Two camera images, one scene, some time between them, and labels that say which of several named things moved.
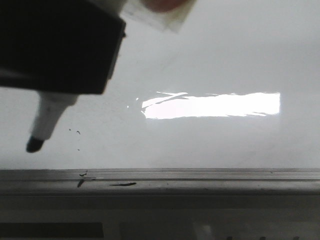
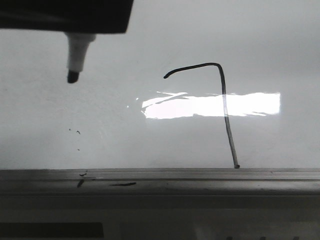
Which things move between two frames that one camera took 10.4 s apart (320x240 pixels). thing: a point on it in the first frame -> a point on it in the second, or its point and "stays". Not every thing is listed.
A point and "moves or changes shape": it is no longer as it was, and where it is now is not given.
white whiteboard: [236, 87] stays
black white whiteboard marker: [170, 15] moves or changes shape
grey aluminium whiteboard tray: [160, 183] stays
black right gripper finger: [65, 46] -> [90, 16]
